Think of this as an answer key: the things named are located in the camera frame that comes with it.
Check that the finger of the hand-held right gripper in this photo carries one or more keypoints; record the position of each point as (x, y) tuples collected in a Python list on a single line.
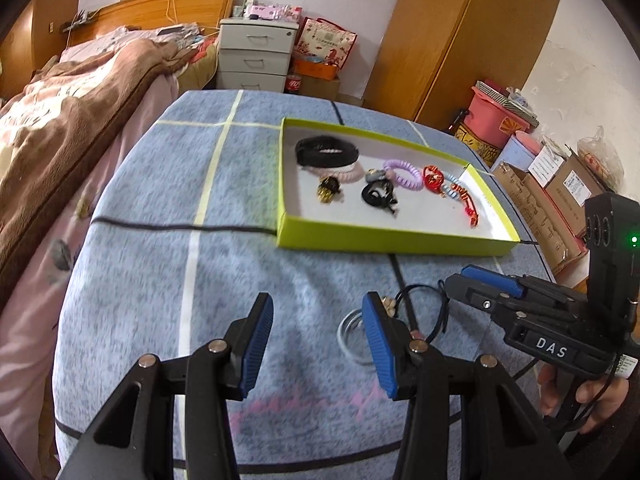
[(470, 292), (490, 280)]

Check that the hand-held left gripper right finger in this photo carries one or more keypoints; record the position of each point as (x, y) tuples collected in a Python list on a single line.
[(379, 350)]

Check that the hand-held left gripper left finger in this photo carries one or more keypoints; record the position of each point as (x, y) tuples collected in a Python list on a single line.
[(255, 350)]

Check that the clear bangle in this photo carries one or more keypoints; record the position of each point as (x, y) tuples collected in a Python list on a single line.
[(341, 337)]

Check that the green cardboard tray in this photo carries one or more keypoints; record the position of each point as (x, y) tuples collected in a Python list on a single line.
[(375, 241)]

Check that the person's right hand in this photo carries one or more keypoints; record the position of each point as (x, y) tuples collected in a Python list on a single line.
[(610, 400)]

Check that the large cardboard box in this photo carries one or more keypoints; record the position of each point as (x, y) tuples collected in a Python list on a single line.
[(540, 215)]

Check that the cardboard box with label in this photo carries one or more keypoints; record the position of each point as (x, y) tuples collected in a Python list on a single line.
[(577, 182)]

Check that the blue patterned bedspread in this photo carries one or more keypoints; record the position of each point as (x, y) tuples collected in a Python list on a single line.
[(150, 285)]

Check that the white carton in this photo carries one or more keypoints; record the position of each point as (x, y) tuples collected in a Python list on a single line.
[(547, 166)]

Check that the clear plastic bag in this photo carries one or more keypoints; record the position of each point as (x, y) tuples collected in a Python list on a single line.
[(600, 155)]

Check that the light blue box pink lid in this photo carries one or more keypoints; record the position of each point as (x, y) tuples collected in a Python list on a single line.
[(520, 152)]

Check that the yellow floral box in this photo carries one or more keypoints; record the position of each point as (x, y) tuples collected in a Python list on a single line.
[(475, 143)]

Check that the pink plastic bin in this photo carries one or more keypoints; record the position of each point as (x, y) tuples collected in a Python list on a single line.
[(492, 116)]

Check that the striped flat box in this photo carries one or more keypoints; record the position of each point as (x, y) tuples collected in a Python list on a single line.
[(507, 102)]

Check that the bed with brown blanket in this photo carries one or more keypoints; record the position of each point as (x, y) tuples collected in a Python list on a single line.
[(30, 335)]

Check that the wooden wardrobe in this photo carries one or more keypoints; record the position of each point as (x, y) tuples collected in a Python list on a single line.
[(30, 45), (450, 35)]

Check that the small cardboard box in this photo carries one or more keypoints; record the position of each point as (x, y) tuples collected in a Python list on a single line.
[(322, 89)]

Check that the orange box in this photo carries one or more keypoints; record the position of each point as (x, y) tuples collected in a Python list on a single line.
[(312, 68)]

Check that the brown blanket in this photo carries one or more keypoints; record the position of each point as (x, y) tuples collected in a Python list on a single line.
[(65, 135)]

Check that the white drawer cabinet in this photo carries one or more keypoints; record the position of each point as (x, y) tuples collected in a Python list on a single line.
[(250, 62)]

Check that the red patterned gift bag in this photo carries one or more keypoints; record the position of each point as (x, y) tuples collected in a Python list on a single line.
[(325, 40)]

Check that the patterned pillow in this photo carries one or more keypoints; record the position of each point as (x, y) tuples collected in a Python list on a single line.
[(197, 60)]

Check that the wooden headboard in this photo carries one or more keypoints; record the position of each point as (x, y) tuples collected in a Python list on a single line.
[(150, 5)]

